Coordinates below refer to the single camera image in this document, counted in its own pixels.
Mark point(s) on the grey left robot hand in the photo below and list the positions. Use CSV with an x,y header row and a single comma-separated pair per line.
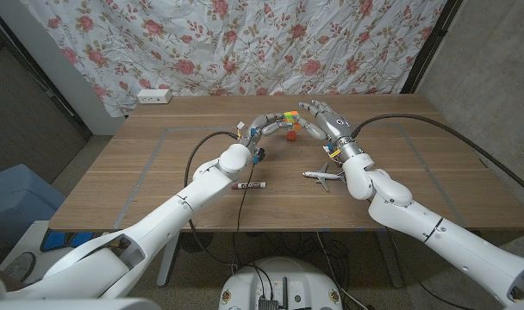
x,y
257,129

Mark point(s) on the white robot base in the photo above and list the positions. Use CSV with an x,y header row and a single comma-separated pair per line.
x,y
288,280

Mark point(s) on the blue plastic bin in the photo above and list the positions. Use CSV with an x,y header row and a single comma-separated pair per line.
x,y
16,198

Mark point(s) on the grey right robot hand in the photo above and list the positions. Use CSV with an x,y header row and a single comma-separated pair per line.
x,y
337,129

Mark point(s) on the floral backdrop cloth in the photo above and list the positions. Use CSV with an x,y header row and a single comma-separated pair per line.
x,y
245,43

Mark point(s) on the white toy airplane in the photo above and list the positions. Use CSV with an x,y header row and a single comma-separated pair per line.
x,y
320,175

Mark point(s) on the black door track strip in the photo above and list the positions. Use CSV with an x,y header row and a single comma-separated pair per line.
x,y
68,109

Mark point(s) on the multicoloured Rubik's cube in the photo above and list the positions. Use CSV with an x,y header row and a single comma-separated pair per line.
x,y
291,116

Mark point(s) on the grey sneaker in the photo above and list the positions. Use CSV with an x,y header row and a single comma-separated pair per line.
x,y
20,266

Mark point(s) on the black backdrop pole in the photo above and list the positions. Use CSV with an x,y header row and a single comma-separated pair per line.
x,y
432,43

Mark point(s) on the grey table leg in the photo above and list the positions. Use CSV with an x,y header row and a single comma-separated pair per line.
x,y
391,258

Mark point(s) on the white robot chest edge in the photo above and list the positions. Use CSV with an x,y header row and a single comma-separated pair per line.
x,y
72,305

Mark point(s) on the red and white marker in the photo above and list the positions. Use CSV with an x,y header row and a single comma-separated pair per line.
x,y
251,185

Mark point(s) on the white table leg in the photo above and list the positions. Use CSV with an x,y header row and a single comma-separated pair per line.
x,y
169,262

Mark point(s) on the black round fan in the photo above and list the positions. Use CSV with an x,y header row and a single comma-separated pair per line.
x,y
197,243

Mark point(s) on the white power strip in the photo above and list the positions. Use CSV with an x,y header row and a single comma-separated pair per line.
x,y
154,96

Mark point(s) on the black module on base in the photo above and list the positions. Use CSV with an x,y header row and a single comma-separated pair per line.
x,y
268,304

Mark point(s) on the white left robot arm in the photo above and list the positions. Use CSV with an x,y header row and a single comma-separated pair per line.
x,y
158,219

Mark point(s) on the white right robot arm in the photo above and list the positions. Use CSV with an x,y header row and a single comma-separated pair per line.
x,y
417,215

